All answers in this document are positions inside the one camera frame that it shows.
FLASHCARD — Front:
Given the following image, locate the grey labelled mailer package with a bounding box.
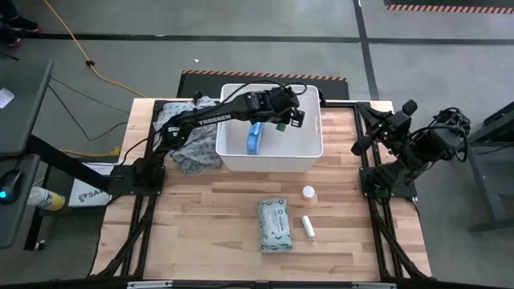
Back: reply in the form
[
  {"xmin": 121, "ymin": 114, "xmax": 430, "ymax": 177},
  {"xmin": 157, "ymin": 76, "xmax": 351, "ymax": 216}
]
[{"xmin": 257, "ymin": 197, "xmax": 293, "ymax": 254}]

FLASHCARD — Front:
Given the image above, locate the black hazard-striped floor mat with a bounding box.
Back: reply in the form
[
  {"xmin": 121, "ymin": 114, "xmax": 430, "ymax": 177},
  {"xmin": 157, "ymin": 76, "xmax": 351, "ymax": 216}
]
[
  {"xmin": 383, "ymin": 0, "xmax": 514, "ymax": 14},
  {"xmin": 176, "ymin": 70, "xmax": 350, "ymax": 101}
]

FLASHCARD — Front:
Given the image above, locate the white and yellow bottle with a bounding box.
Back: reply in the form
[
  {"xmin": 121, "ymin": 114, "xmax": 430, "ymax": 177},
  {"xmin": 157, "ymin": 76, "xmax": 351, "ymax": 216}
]
[{"xmin": 27, "ymin": 186, "xmax": 66, "ymax": 213}]

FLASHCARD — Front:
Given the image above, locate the yellow floor cable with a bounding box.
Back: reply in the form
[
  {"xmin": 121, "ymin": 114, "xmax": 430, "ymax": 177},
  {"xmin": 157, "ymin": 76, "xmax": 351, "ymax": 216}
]
[{"xmin": 42, "ymin": 0, "xmax": 148, "ymax": 158}]

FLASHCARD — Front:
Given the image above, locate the black metal desk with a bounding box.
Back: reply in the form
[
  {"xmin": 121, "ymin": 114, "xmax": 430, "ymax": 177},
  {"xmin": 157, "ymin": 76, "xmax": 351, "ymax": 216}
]
[{"xmin": 467, "ymin": 100, "xmax": 514, "ymax": 234}]

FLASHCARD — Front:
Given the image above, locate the black aluminium table frame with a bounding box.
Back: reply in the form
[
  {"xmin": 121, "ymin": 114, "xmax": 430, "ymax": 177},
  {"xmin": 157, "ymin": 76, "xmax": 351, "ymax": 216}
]
[{"xmin": 90, "ymin": 98, "xmax": 433, "ymax": 289}]

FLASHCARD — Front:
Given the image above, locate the white printed cardboard box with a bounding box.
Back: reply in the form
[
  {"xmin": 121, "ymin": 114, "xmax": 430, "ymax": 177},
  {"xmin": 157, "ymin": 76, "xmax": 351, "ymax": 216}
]
[{"xmin": 67, "ymin": 162, "xmax": 121, "ymax": 209}]

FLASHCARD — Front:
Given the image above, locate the black floor cable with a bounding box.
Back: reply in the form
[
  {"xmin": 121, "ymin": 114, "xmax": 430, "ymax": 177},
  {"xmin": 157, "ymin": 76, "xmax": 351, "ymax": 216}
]
[
  {"xmin": 50, "ymin": 75, "xmax": 132, "ymax": 115},
  {"xmin": 47, "ymin": 82, "xmax": 129, "ymax": 142}
]

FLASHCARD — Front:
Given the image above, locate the person's leg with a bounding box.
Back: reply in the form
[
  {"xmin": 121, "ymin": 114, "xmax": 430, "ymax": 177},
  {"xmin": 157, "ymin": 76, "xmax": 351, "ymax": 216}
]
[{"xmin": 0, "ymin": 0, "xmax": 19, "ymax": 19}]

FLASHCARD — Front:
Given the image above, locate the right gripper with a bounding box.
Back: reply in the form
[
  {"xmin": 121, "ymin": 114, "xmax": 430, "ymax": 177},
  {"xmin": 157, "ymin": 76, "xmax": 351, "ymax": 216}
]
[{"xmin": 351, "ymin": 99, "xmax": 418, "ymax": 157}]

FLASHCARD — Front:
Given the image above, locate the white plastic basket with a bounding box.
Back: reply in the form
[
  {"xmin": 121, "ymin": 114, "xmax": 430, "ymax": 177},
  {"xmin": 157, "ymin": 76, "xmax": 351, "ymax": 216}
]
[{"xmin": 215, "ymin": 83, "xmax": 324, "ymax": 173}]

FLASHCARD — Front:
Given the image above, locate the white paper sheet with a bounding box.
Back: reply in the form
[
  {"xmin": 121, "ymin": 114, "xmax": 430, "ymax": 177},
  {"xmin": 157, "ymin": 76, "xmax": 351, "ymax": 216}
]
[{"xmin": 0, "ymin": 87, "xmax": 16, "ymax": 109}]

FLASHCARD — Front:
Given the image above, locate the grey patterned cloth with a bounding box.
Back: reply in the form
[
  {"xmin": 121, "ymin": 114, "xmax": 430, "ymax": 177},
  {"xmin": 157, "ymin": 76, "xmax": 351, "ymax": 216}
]
[{"xmin": 153, "ymin": 95, "xmax": 224, "ymax": 175}]

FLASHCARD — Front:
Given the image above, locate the dark grey desk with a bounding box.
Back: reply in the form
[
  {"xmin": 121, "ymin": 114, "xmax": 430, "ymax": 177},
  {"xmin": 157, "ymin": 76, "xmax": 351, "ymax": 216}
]
[{"xmin": 0, "ymin": 59, "xmax": 125, "ymax": 252}]

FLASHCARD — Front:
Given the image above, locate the silver frame bracket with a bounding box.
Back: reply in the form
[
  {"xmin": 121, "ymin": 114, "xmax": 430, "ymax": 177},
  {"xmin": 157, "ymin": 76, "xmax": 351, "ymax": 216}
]
[
  {"xmin": 352, "ymin": 282, "xmax": 398, "ymax": 289},
  {"xmin": 127, "ymin": 280, "xmax": 173, "ymax": 289}
]

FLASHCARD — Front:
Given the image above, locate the black computer mouse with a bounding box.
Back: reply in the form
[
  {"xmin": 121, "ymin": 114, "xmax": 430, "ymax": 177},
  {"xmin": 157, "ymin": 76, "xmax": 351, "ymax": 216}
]
[{"xmin": 0, "ymin": 169, "xmax": 24, "ymax": 206}]

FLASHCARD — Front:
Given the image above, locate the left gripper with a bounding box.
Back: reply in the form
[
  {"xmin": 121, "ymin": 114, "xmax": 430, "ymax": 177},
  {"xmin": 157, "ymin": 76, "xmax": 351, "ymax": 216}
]
[{"xmin": 256, "ymin": 85, "xmax": 306, "ymax": 128}]

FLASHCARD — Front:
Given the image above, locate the white gauze roll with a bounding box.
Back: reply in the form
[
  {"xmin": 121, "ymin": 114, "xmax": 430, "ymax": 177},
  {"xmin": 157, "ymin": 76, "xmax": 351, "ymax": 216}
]
[{"xmin": 301, "ymin": 215, "xmax": 316, "ymax": 239}]

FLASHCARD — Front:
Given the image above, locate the blue first aid box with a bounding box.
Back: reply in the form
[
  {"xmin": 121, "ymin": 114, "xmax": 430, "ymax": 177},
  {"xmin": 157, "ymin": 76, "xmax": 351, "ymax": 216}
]
[{"xmin": 246, "ymin": 121, "xmax": 265, "ymax": 156}]

